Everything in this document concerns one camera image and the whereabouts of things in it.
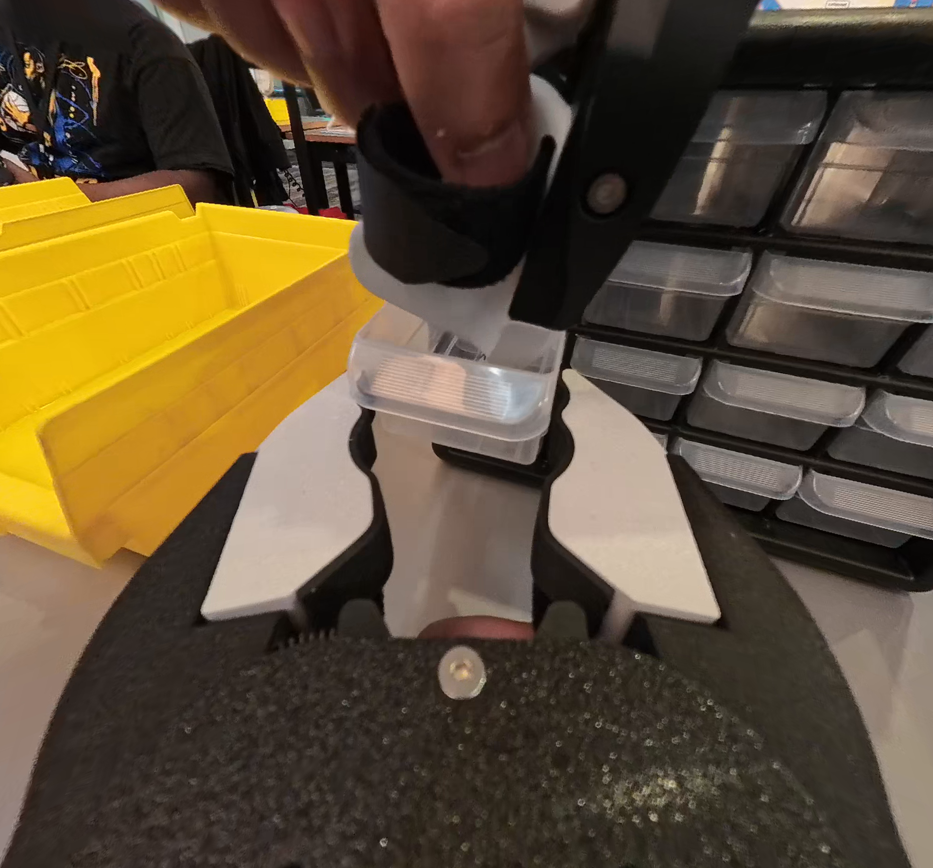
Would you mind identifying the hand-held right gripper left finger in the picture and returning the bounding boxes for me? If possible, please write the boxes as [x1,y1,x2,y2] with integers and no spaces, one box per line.
[200,380,395,639]

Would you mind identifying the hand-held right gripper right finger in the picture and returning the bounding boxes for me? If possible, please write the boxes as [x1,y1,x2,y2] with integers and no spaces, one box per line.
[531,370,723,642]

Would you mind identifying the black drawer cabinet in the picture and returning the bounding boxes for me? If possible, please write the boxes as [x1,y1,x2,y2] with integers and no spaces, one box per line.
[432,8,933,592]

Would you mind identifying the yellow plastic bin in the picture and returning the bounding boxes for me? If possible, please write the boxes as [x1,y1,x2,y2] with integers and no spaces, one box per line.
[0,177,386,569]

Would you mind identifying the clear plastic drawer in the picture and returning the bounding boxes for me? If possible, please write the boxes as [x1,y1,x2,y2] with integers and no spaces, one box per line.
[347,303,570,467]

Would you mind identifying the rows of clear cabinet drawers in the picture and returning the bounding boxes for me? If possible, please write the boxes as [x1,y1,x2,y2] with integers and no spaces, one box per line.
[569,88,933,550]

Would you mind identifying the person's left hand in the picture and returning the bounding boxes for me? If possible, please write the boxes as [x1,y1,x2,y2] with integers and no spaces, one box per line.
[109,0,538,181]

